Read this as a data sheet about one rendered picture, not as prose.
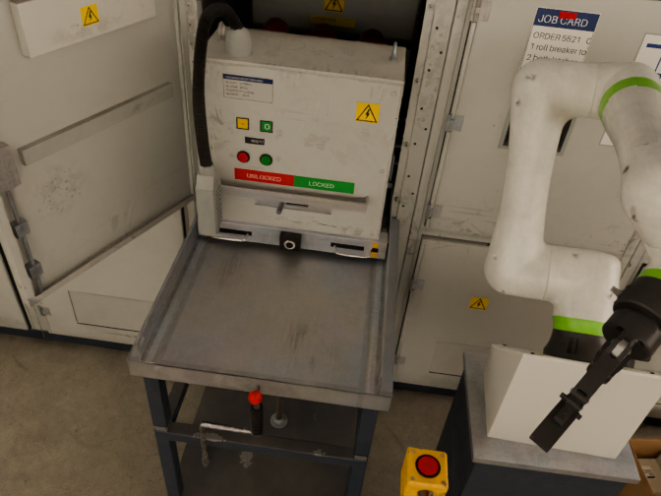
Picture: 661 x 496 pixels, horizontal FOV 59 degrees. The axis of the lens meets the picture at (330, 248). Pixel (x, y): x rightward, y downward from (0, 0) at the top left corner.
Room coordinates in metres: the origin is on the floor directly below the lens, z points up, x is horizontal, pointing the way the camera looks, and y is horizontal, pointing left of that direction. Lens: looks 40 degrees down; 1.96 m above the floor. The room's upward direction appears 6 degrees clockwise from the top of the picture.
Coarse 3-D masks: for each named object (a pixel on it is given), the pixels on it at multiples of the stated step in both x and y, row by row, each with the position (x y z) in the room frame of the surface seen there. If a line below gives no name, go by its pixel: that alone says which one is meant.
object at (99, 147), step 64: (0, 0) 1.14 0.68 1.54; (64, 0) 1.23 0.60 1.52; (128, 0) 1.37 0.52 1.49; (0, 64) 1.11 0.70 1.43; (64, 64) 1.23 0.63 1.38; (128, 64) 1.38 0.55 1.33; (0, 128) 1.07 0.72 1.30; (64, 128) 1.19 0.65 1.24; (128, 128) 1.36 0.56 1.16; (192, 128) 1.52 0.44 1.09; (0, 192) 1.01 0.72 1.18; (64, 192) 1.16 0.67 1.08; (128, 192) 1.33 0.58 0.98; (64, 256) 1.12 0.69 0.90
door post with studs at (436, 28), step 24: (432, 0) 1.50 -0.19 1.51; (432, 24) 1.50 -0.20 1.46; (432, 48) 1.50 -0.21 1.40; (432, 72) 1.50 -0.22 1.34; (432, 96) 1.50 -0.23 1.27; (408, 120) 1.50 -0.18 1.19; (408, 144) 1.50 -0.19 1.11; (408, 168) 1.50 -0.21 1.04; (408, 192) 1.50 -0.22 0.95; (408, 216) 1.50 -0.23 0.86
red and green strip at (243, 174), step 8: (240, 168) 1.31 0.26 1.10; (240, 176) 1.31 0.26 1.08; (248, 176) 1.31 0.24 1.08; (256, 176) 1.30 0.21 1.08; (264, 176) 1.30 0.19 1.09; (272, 176) 1.30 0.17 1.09; (280, 176) 1.30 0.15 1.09; (288, 176) 1.30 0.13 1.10; (296, 176) 1.30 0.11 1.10; (280, 184) 1.30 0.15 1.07; (288, 184) 1.30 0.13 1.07; (296, 184) 1.30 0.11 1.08; (304, 184) 1.30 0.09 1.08; (312, 184) 1.30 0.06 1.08; (320, 184) 1.30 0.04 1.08; (328, 184) 1.29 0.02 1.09; (336, 184) 1.29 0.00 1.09; (344, 184) 1.29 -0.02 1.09; (352, 184) 1.29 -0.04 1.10; (344, 192) 1.29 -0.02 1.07; (352, 192) 1.29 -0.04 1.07
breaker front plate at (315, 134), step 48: (288, 96) 1.30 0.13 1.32; (336, 96) 1.30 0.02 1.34; (384, 96) 1.29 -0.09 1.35; (240, 144) 1.31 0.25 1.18; (288, 144) 1.30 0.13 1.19; (336, 144) 1.29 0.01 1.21; (384, 144) 1.29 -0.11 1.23; (288, 192) 1.30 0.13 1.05; (336, 192) 1.29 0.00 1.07; (384, 192) 1.29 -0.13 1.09
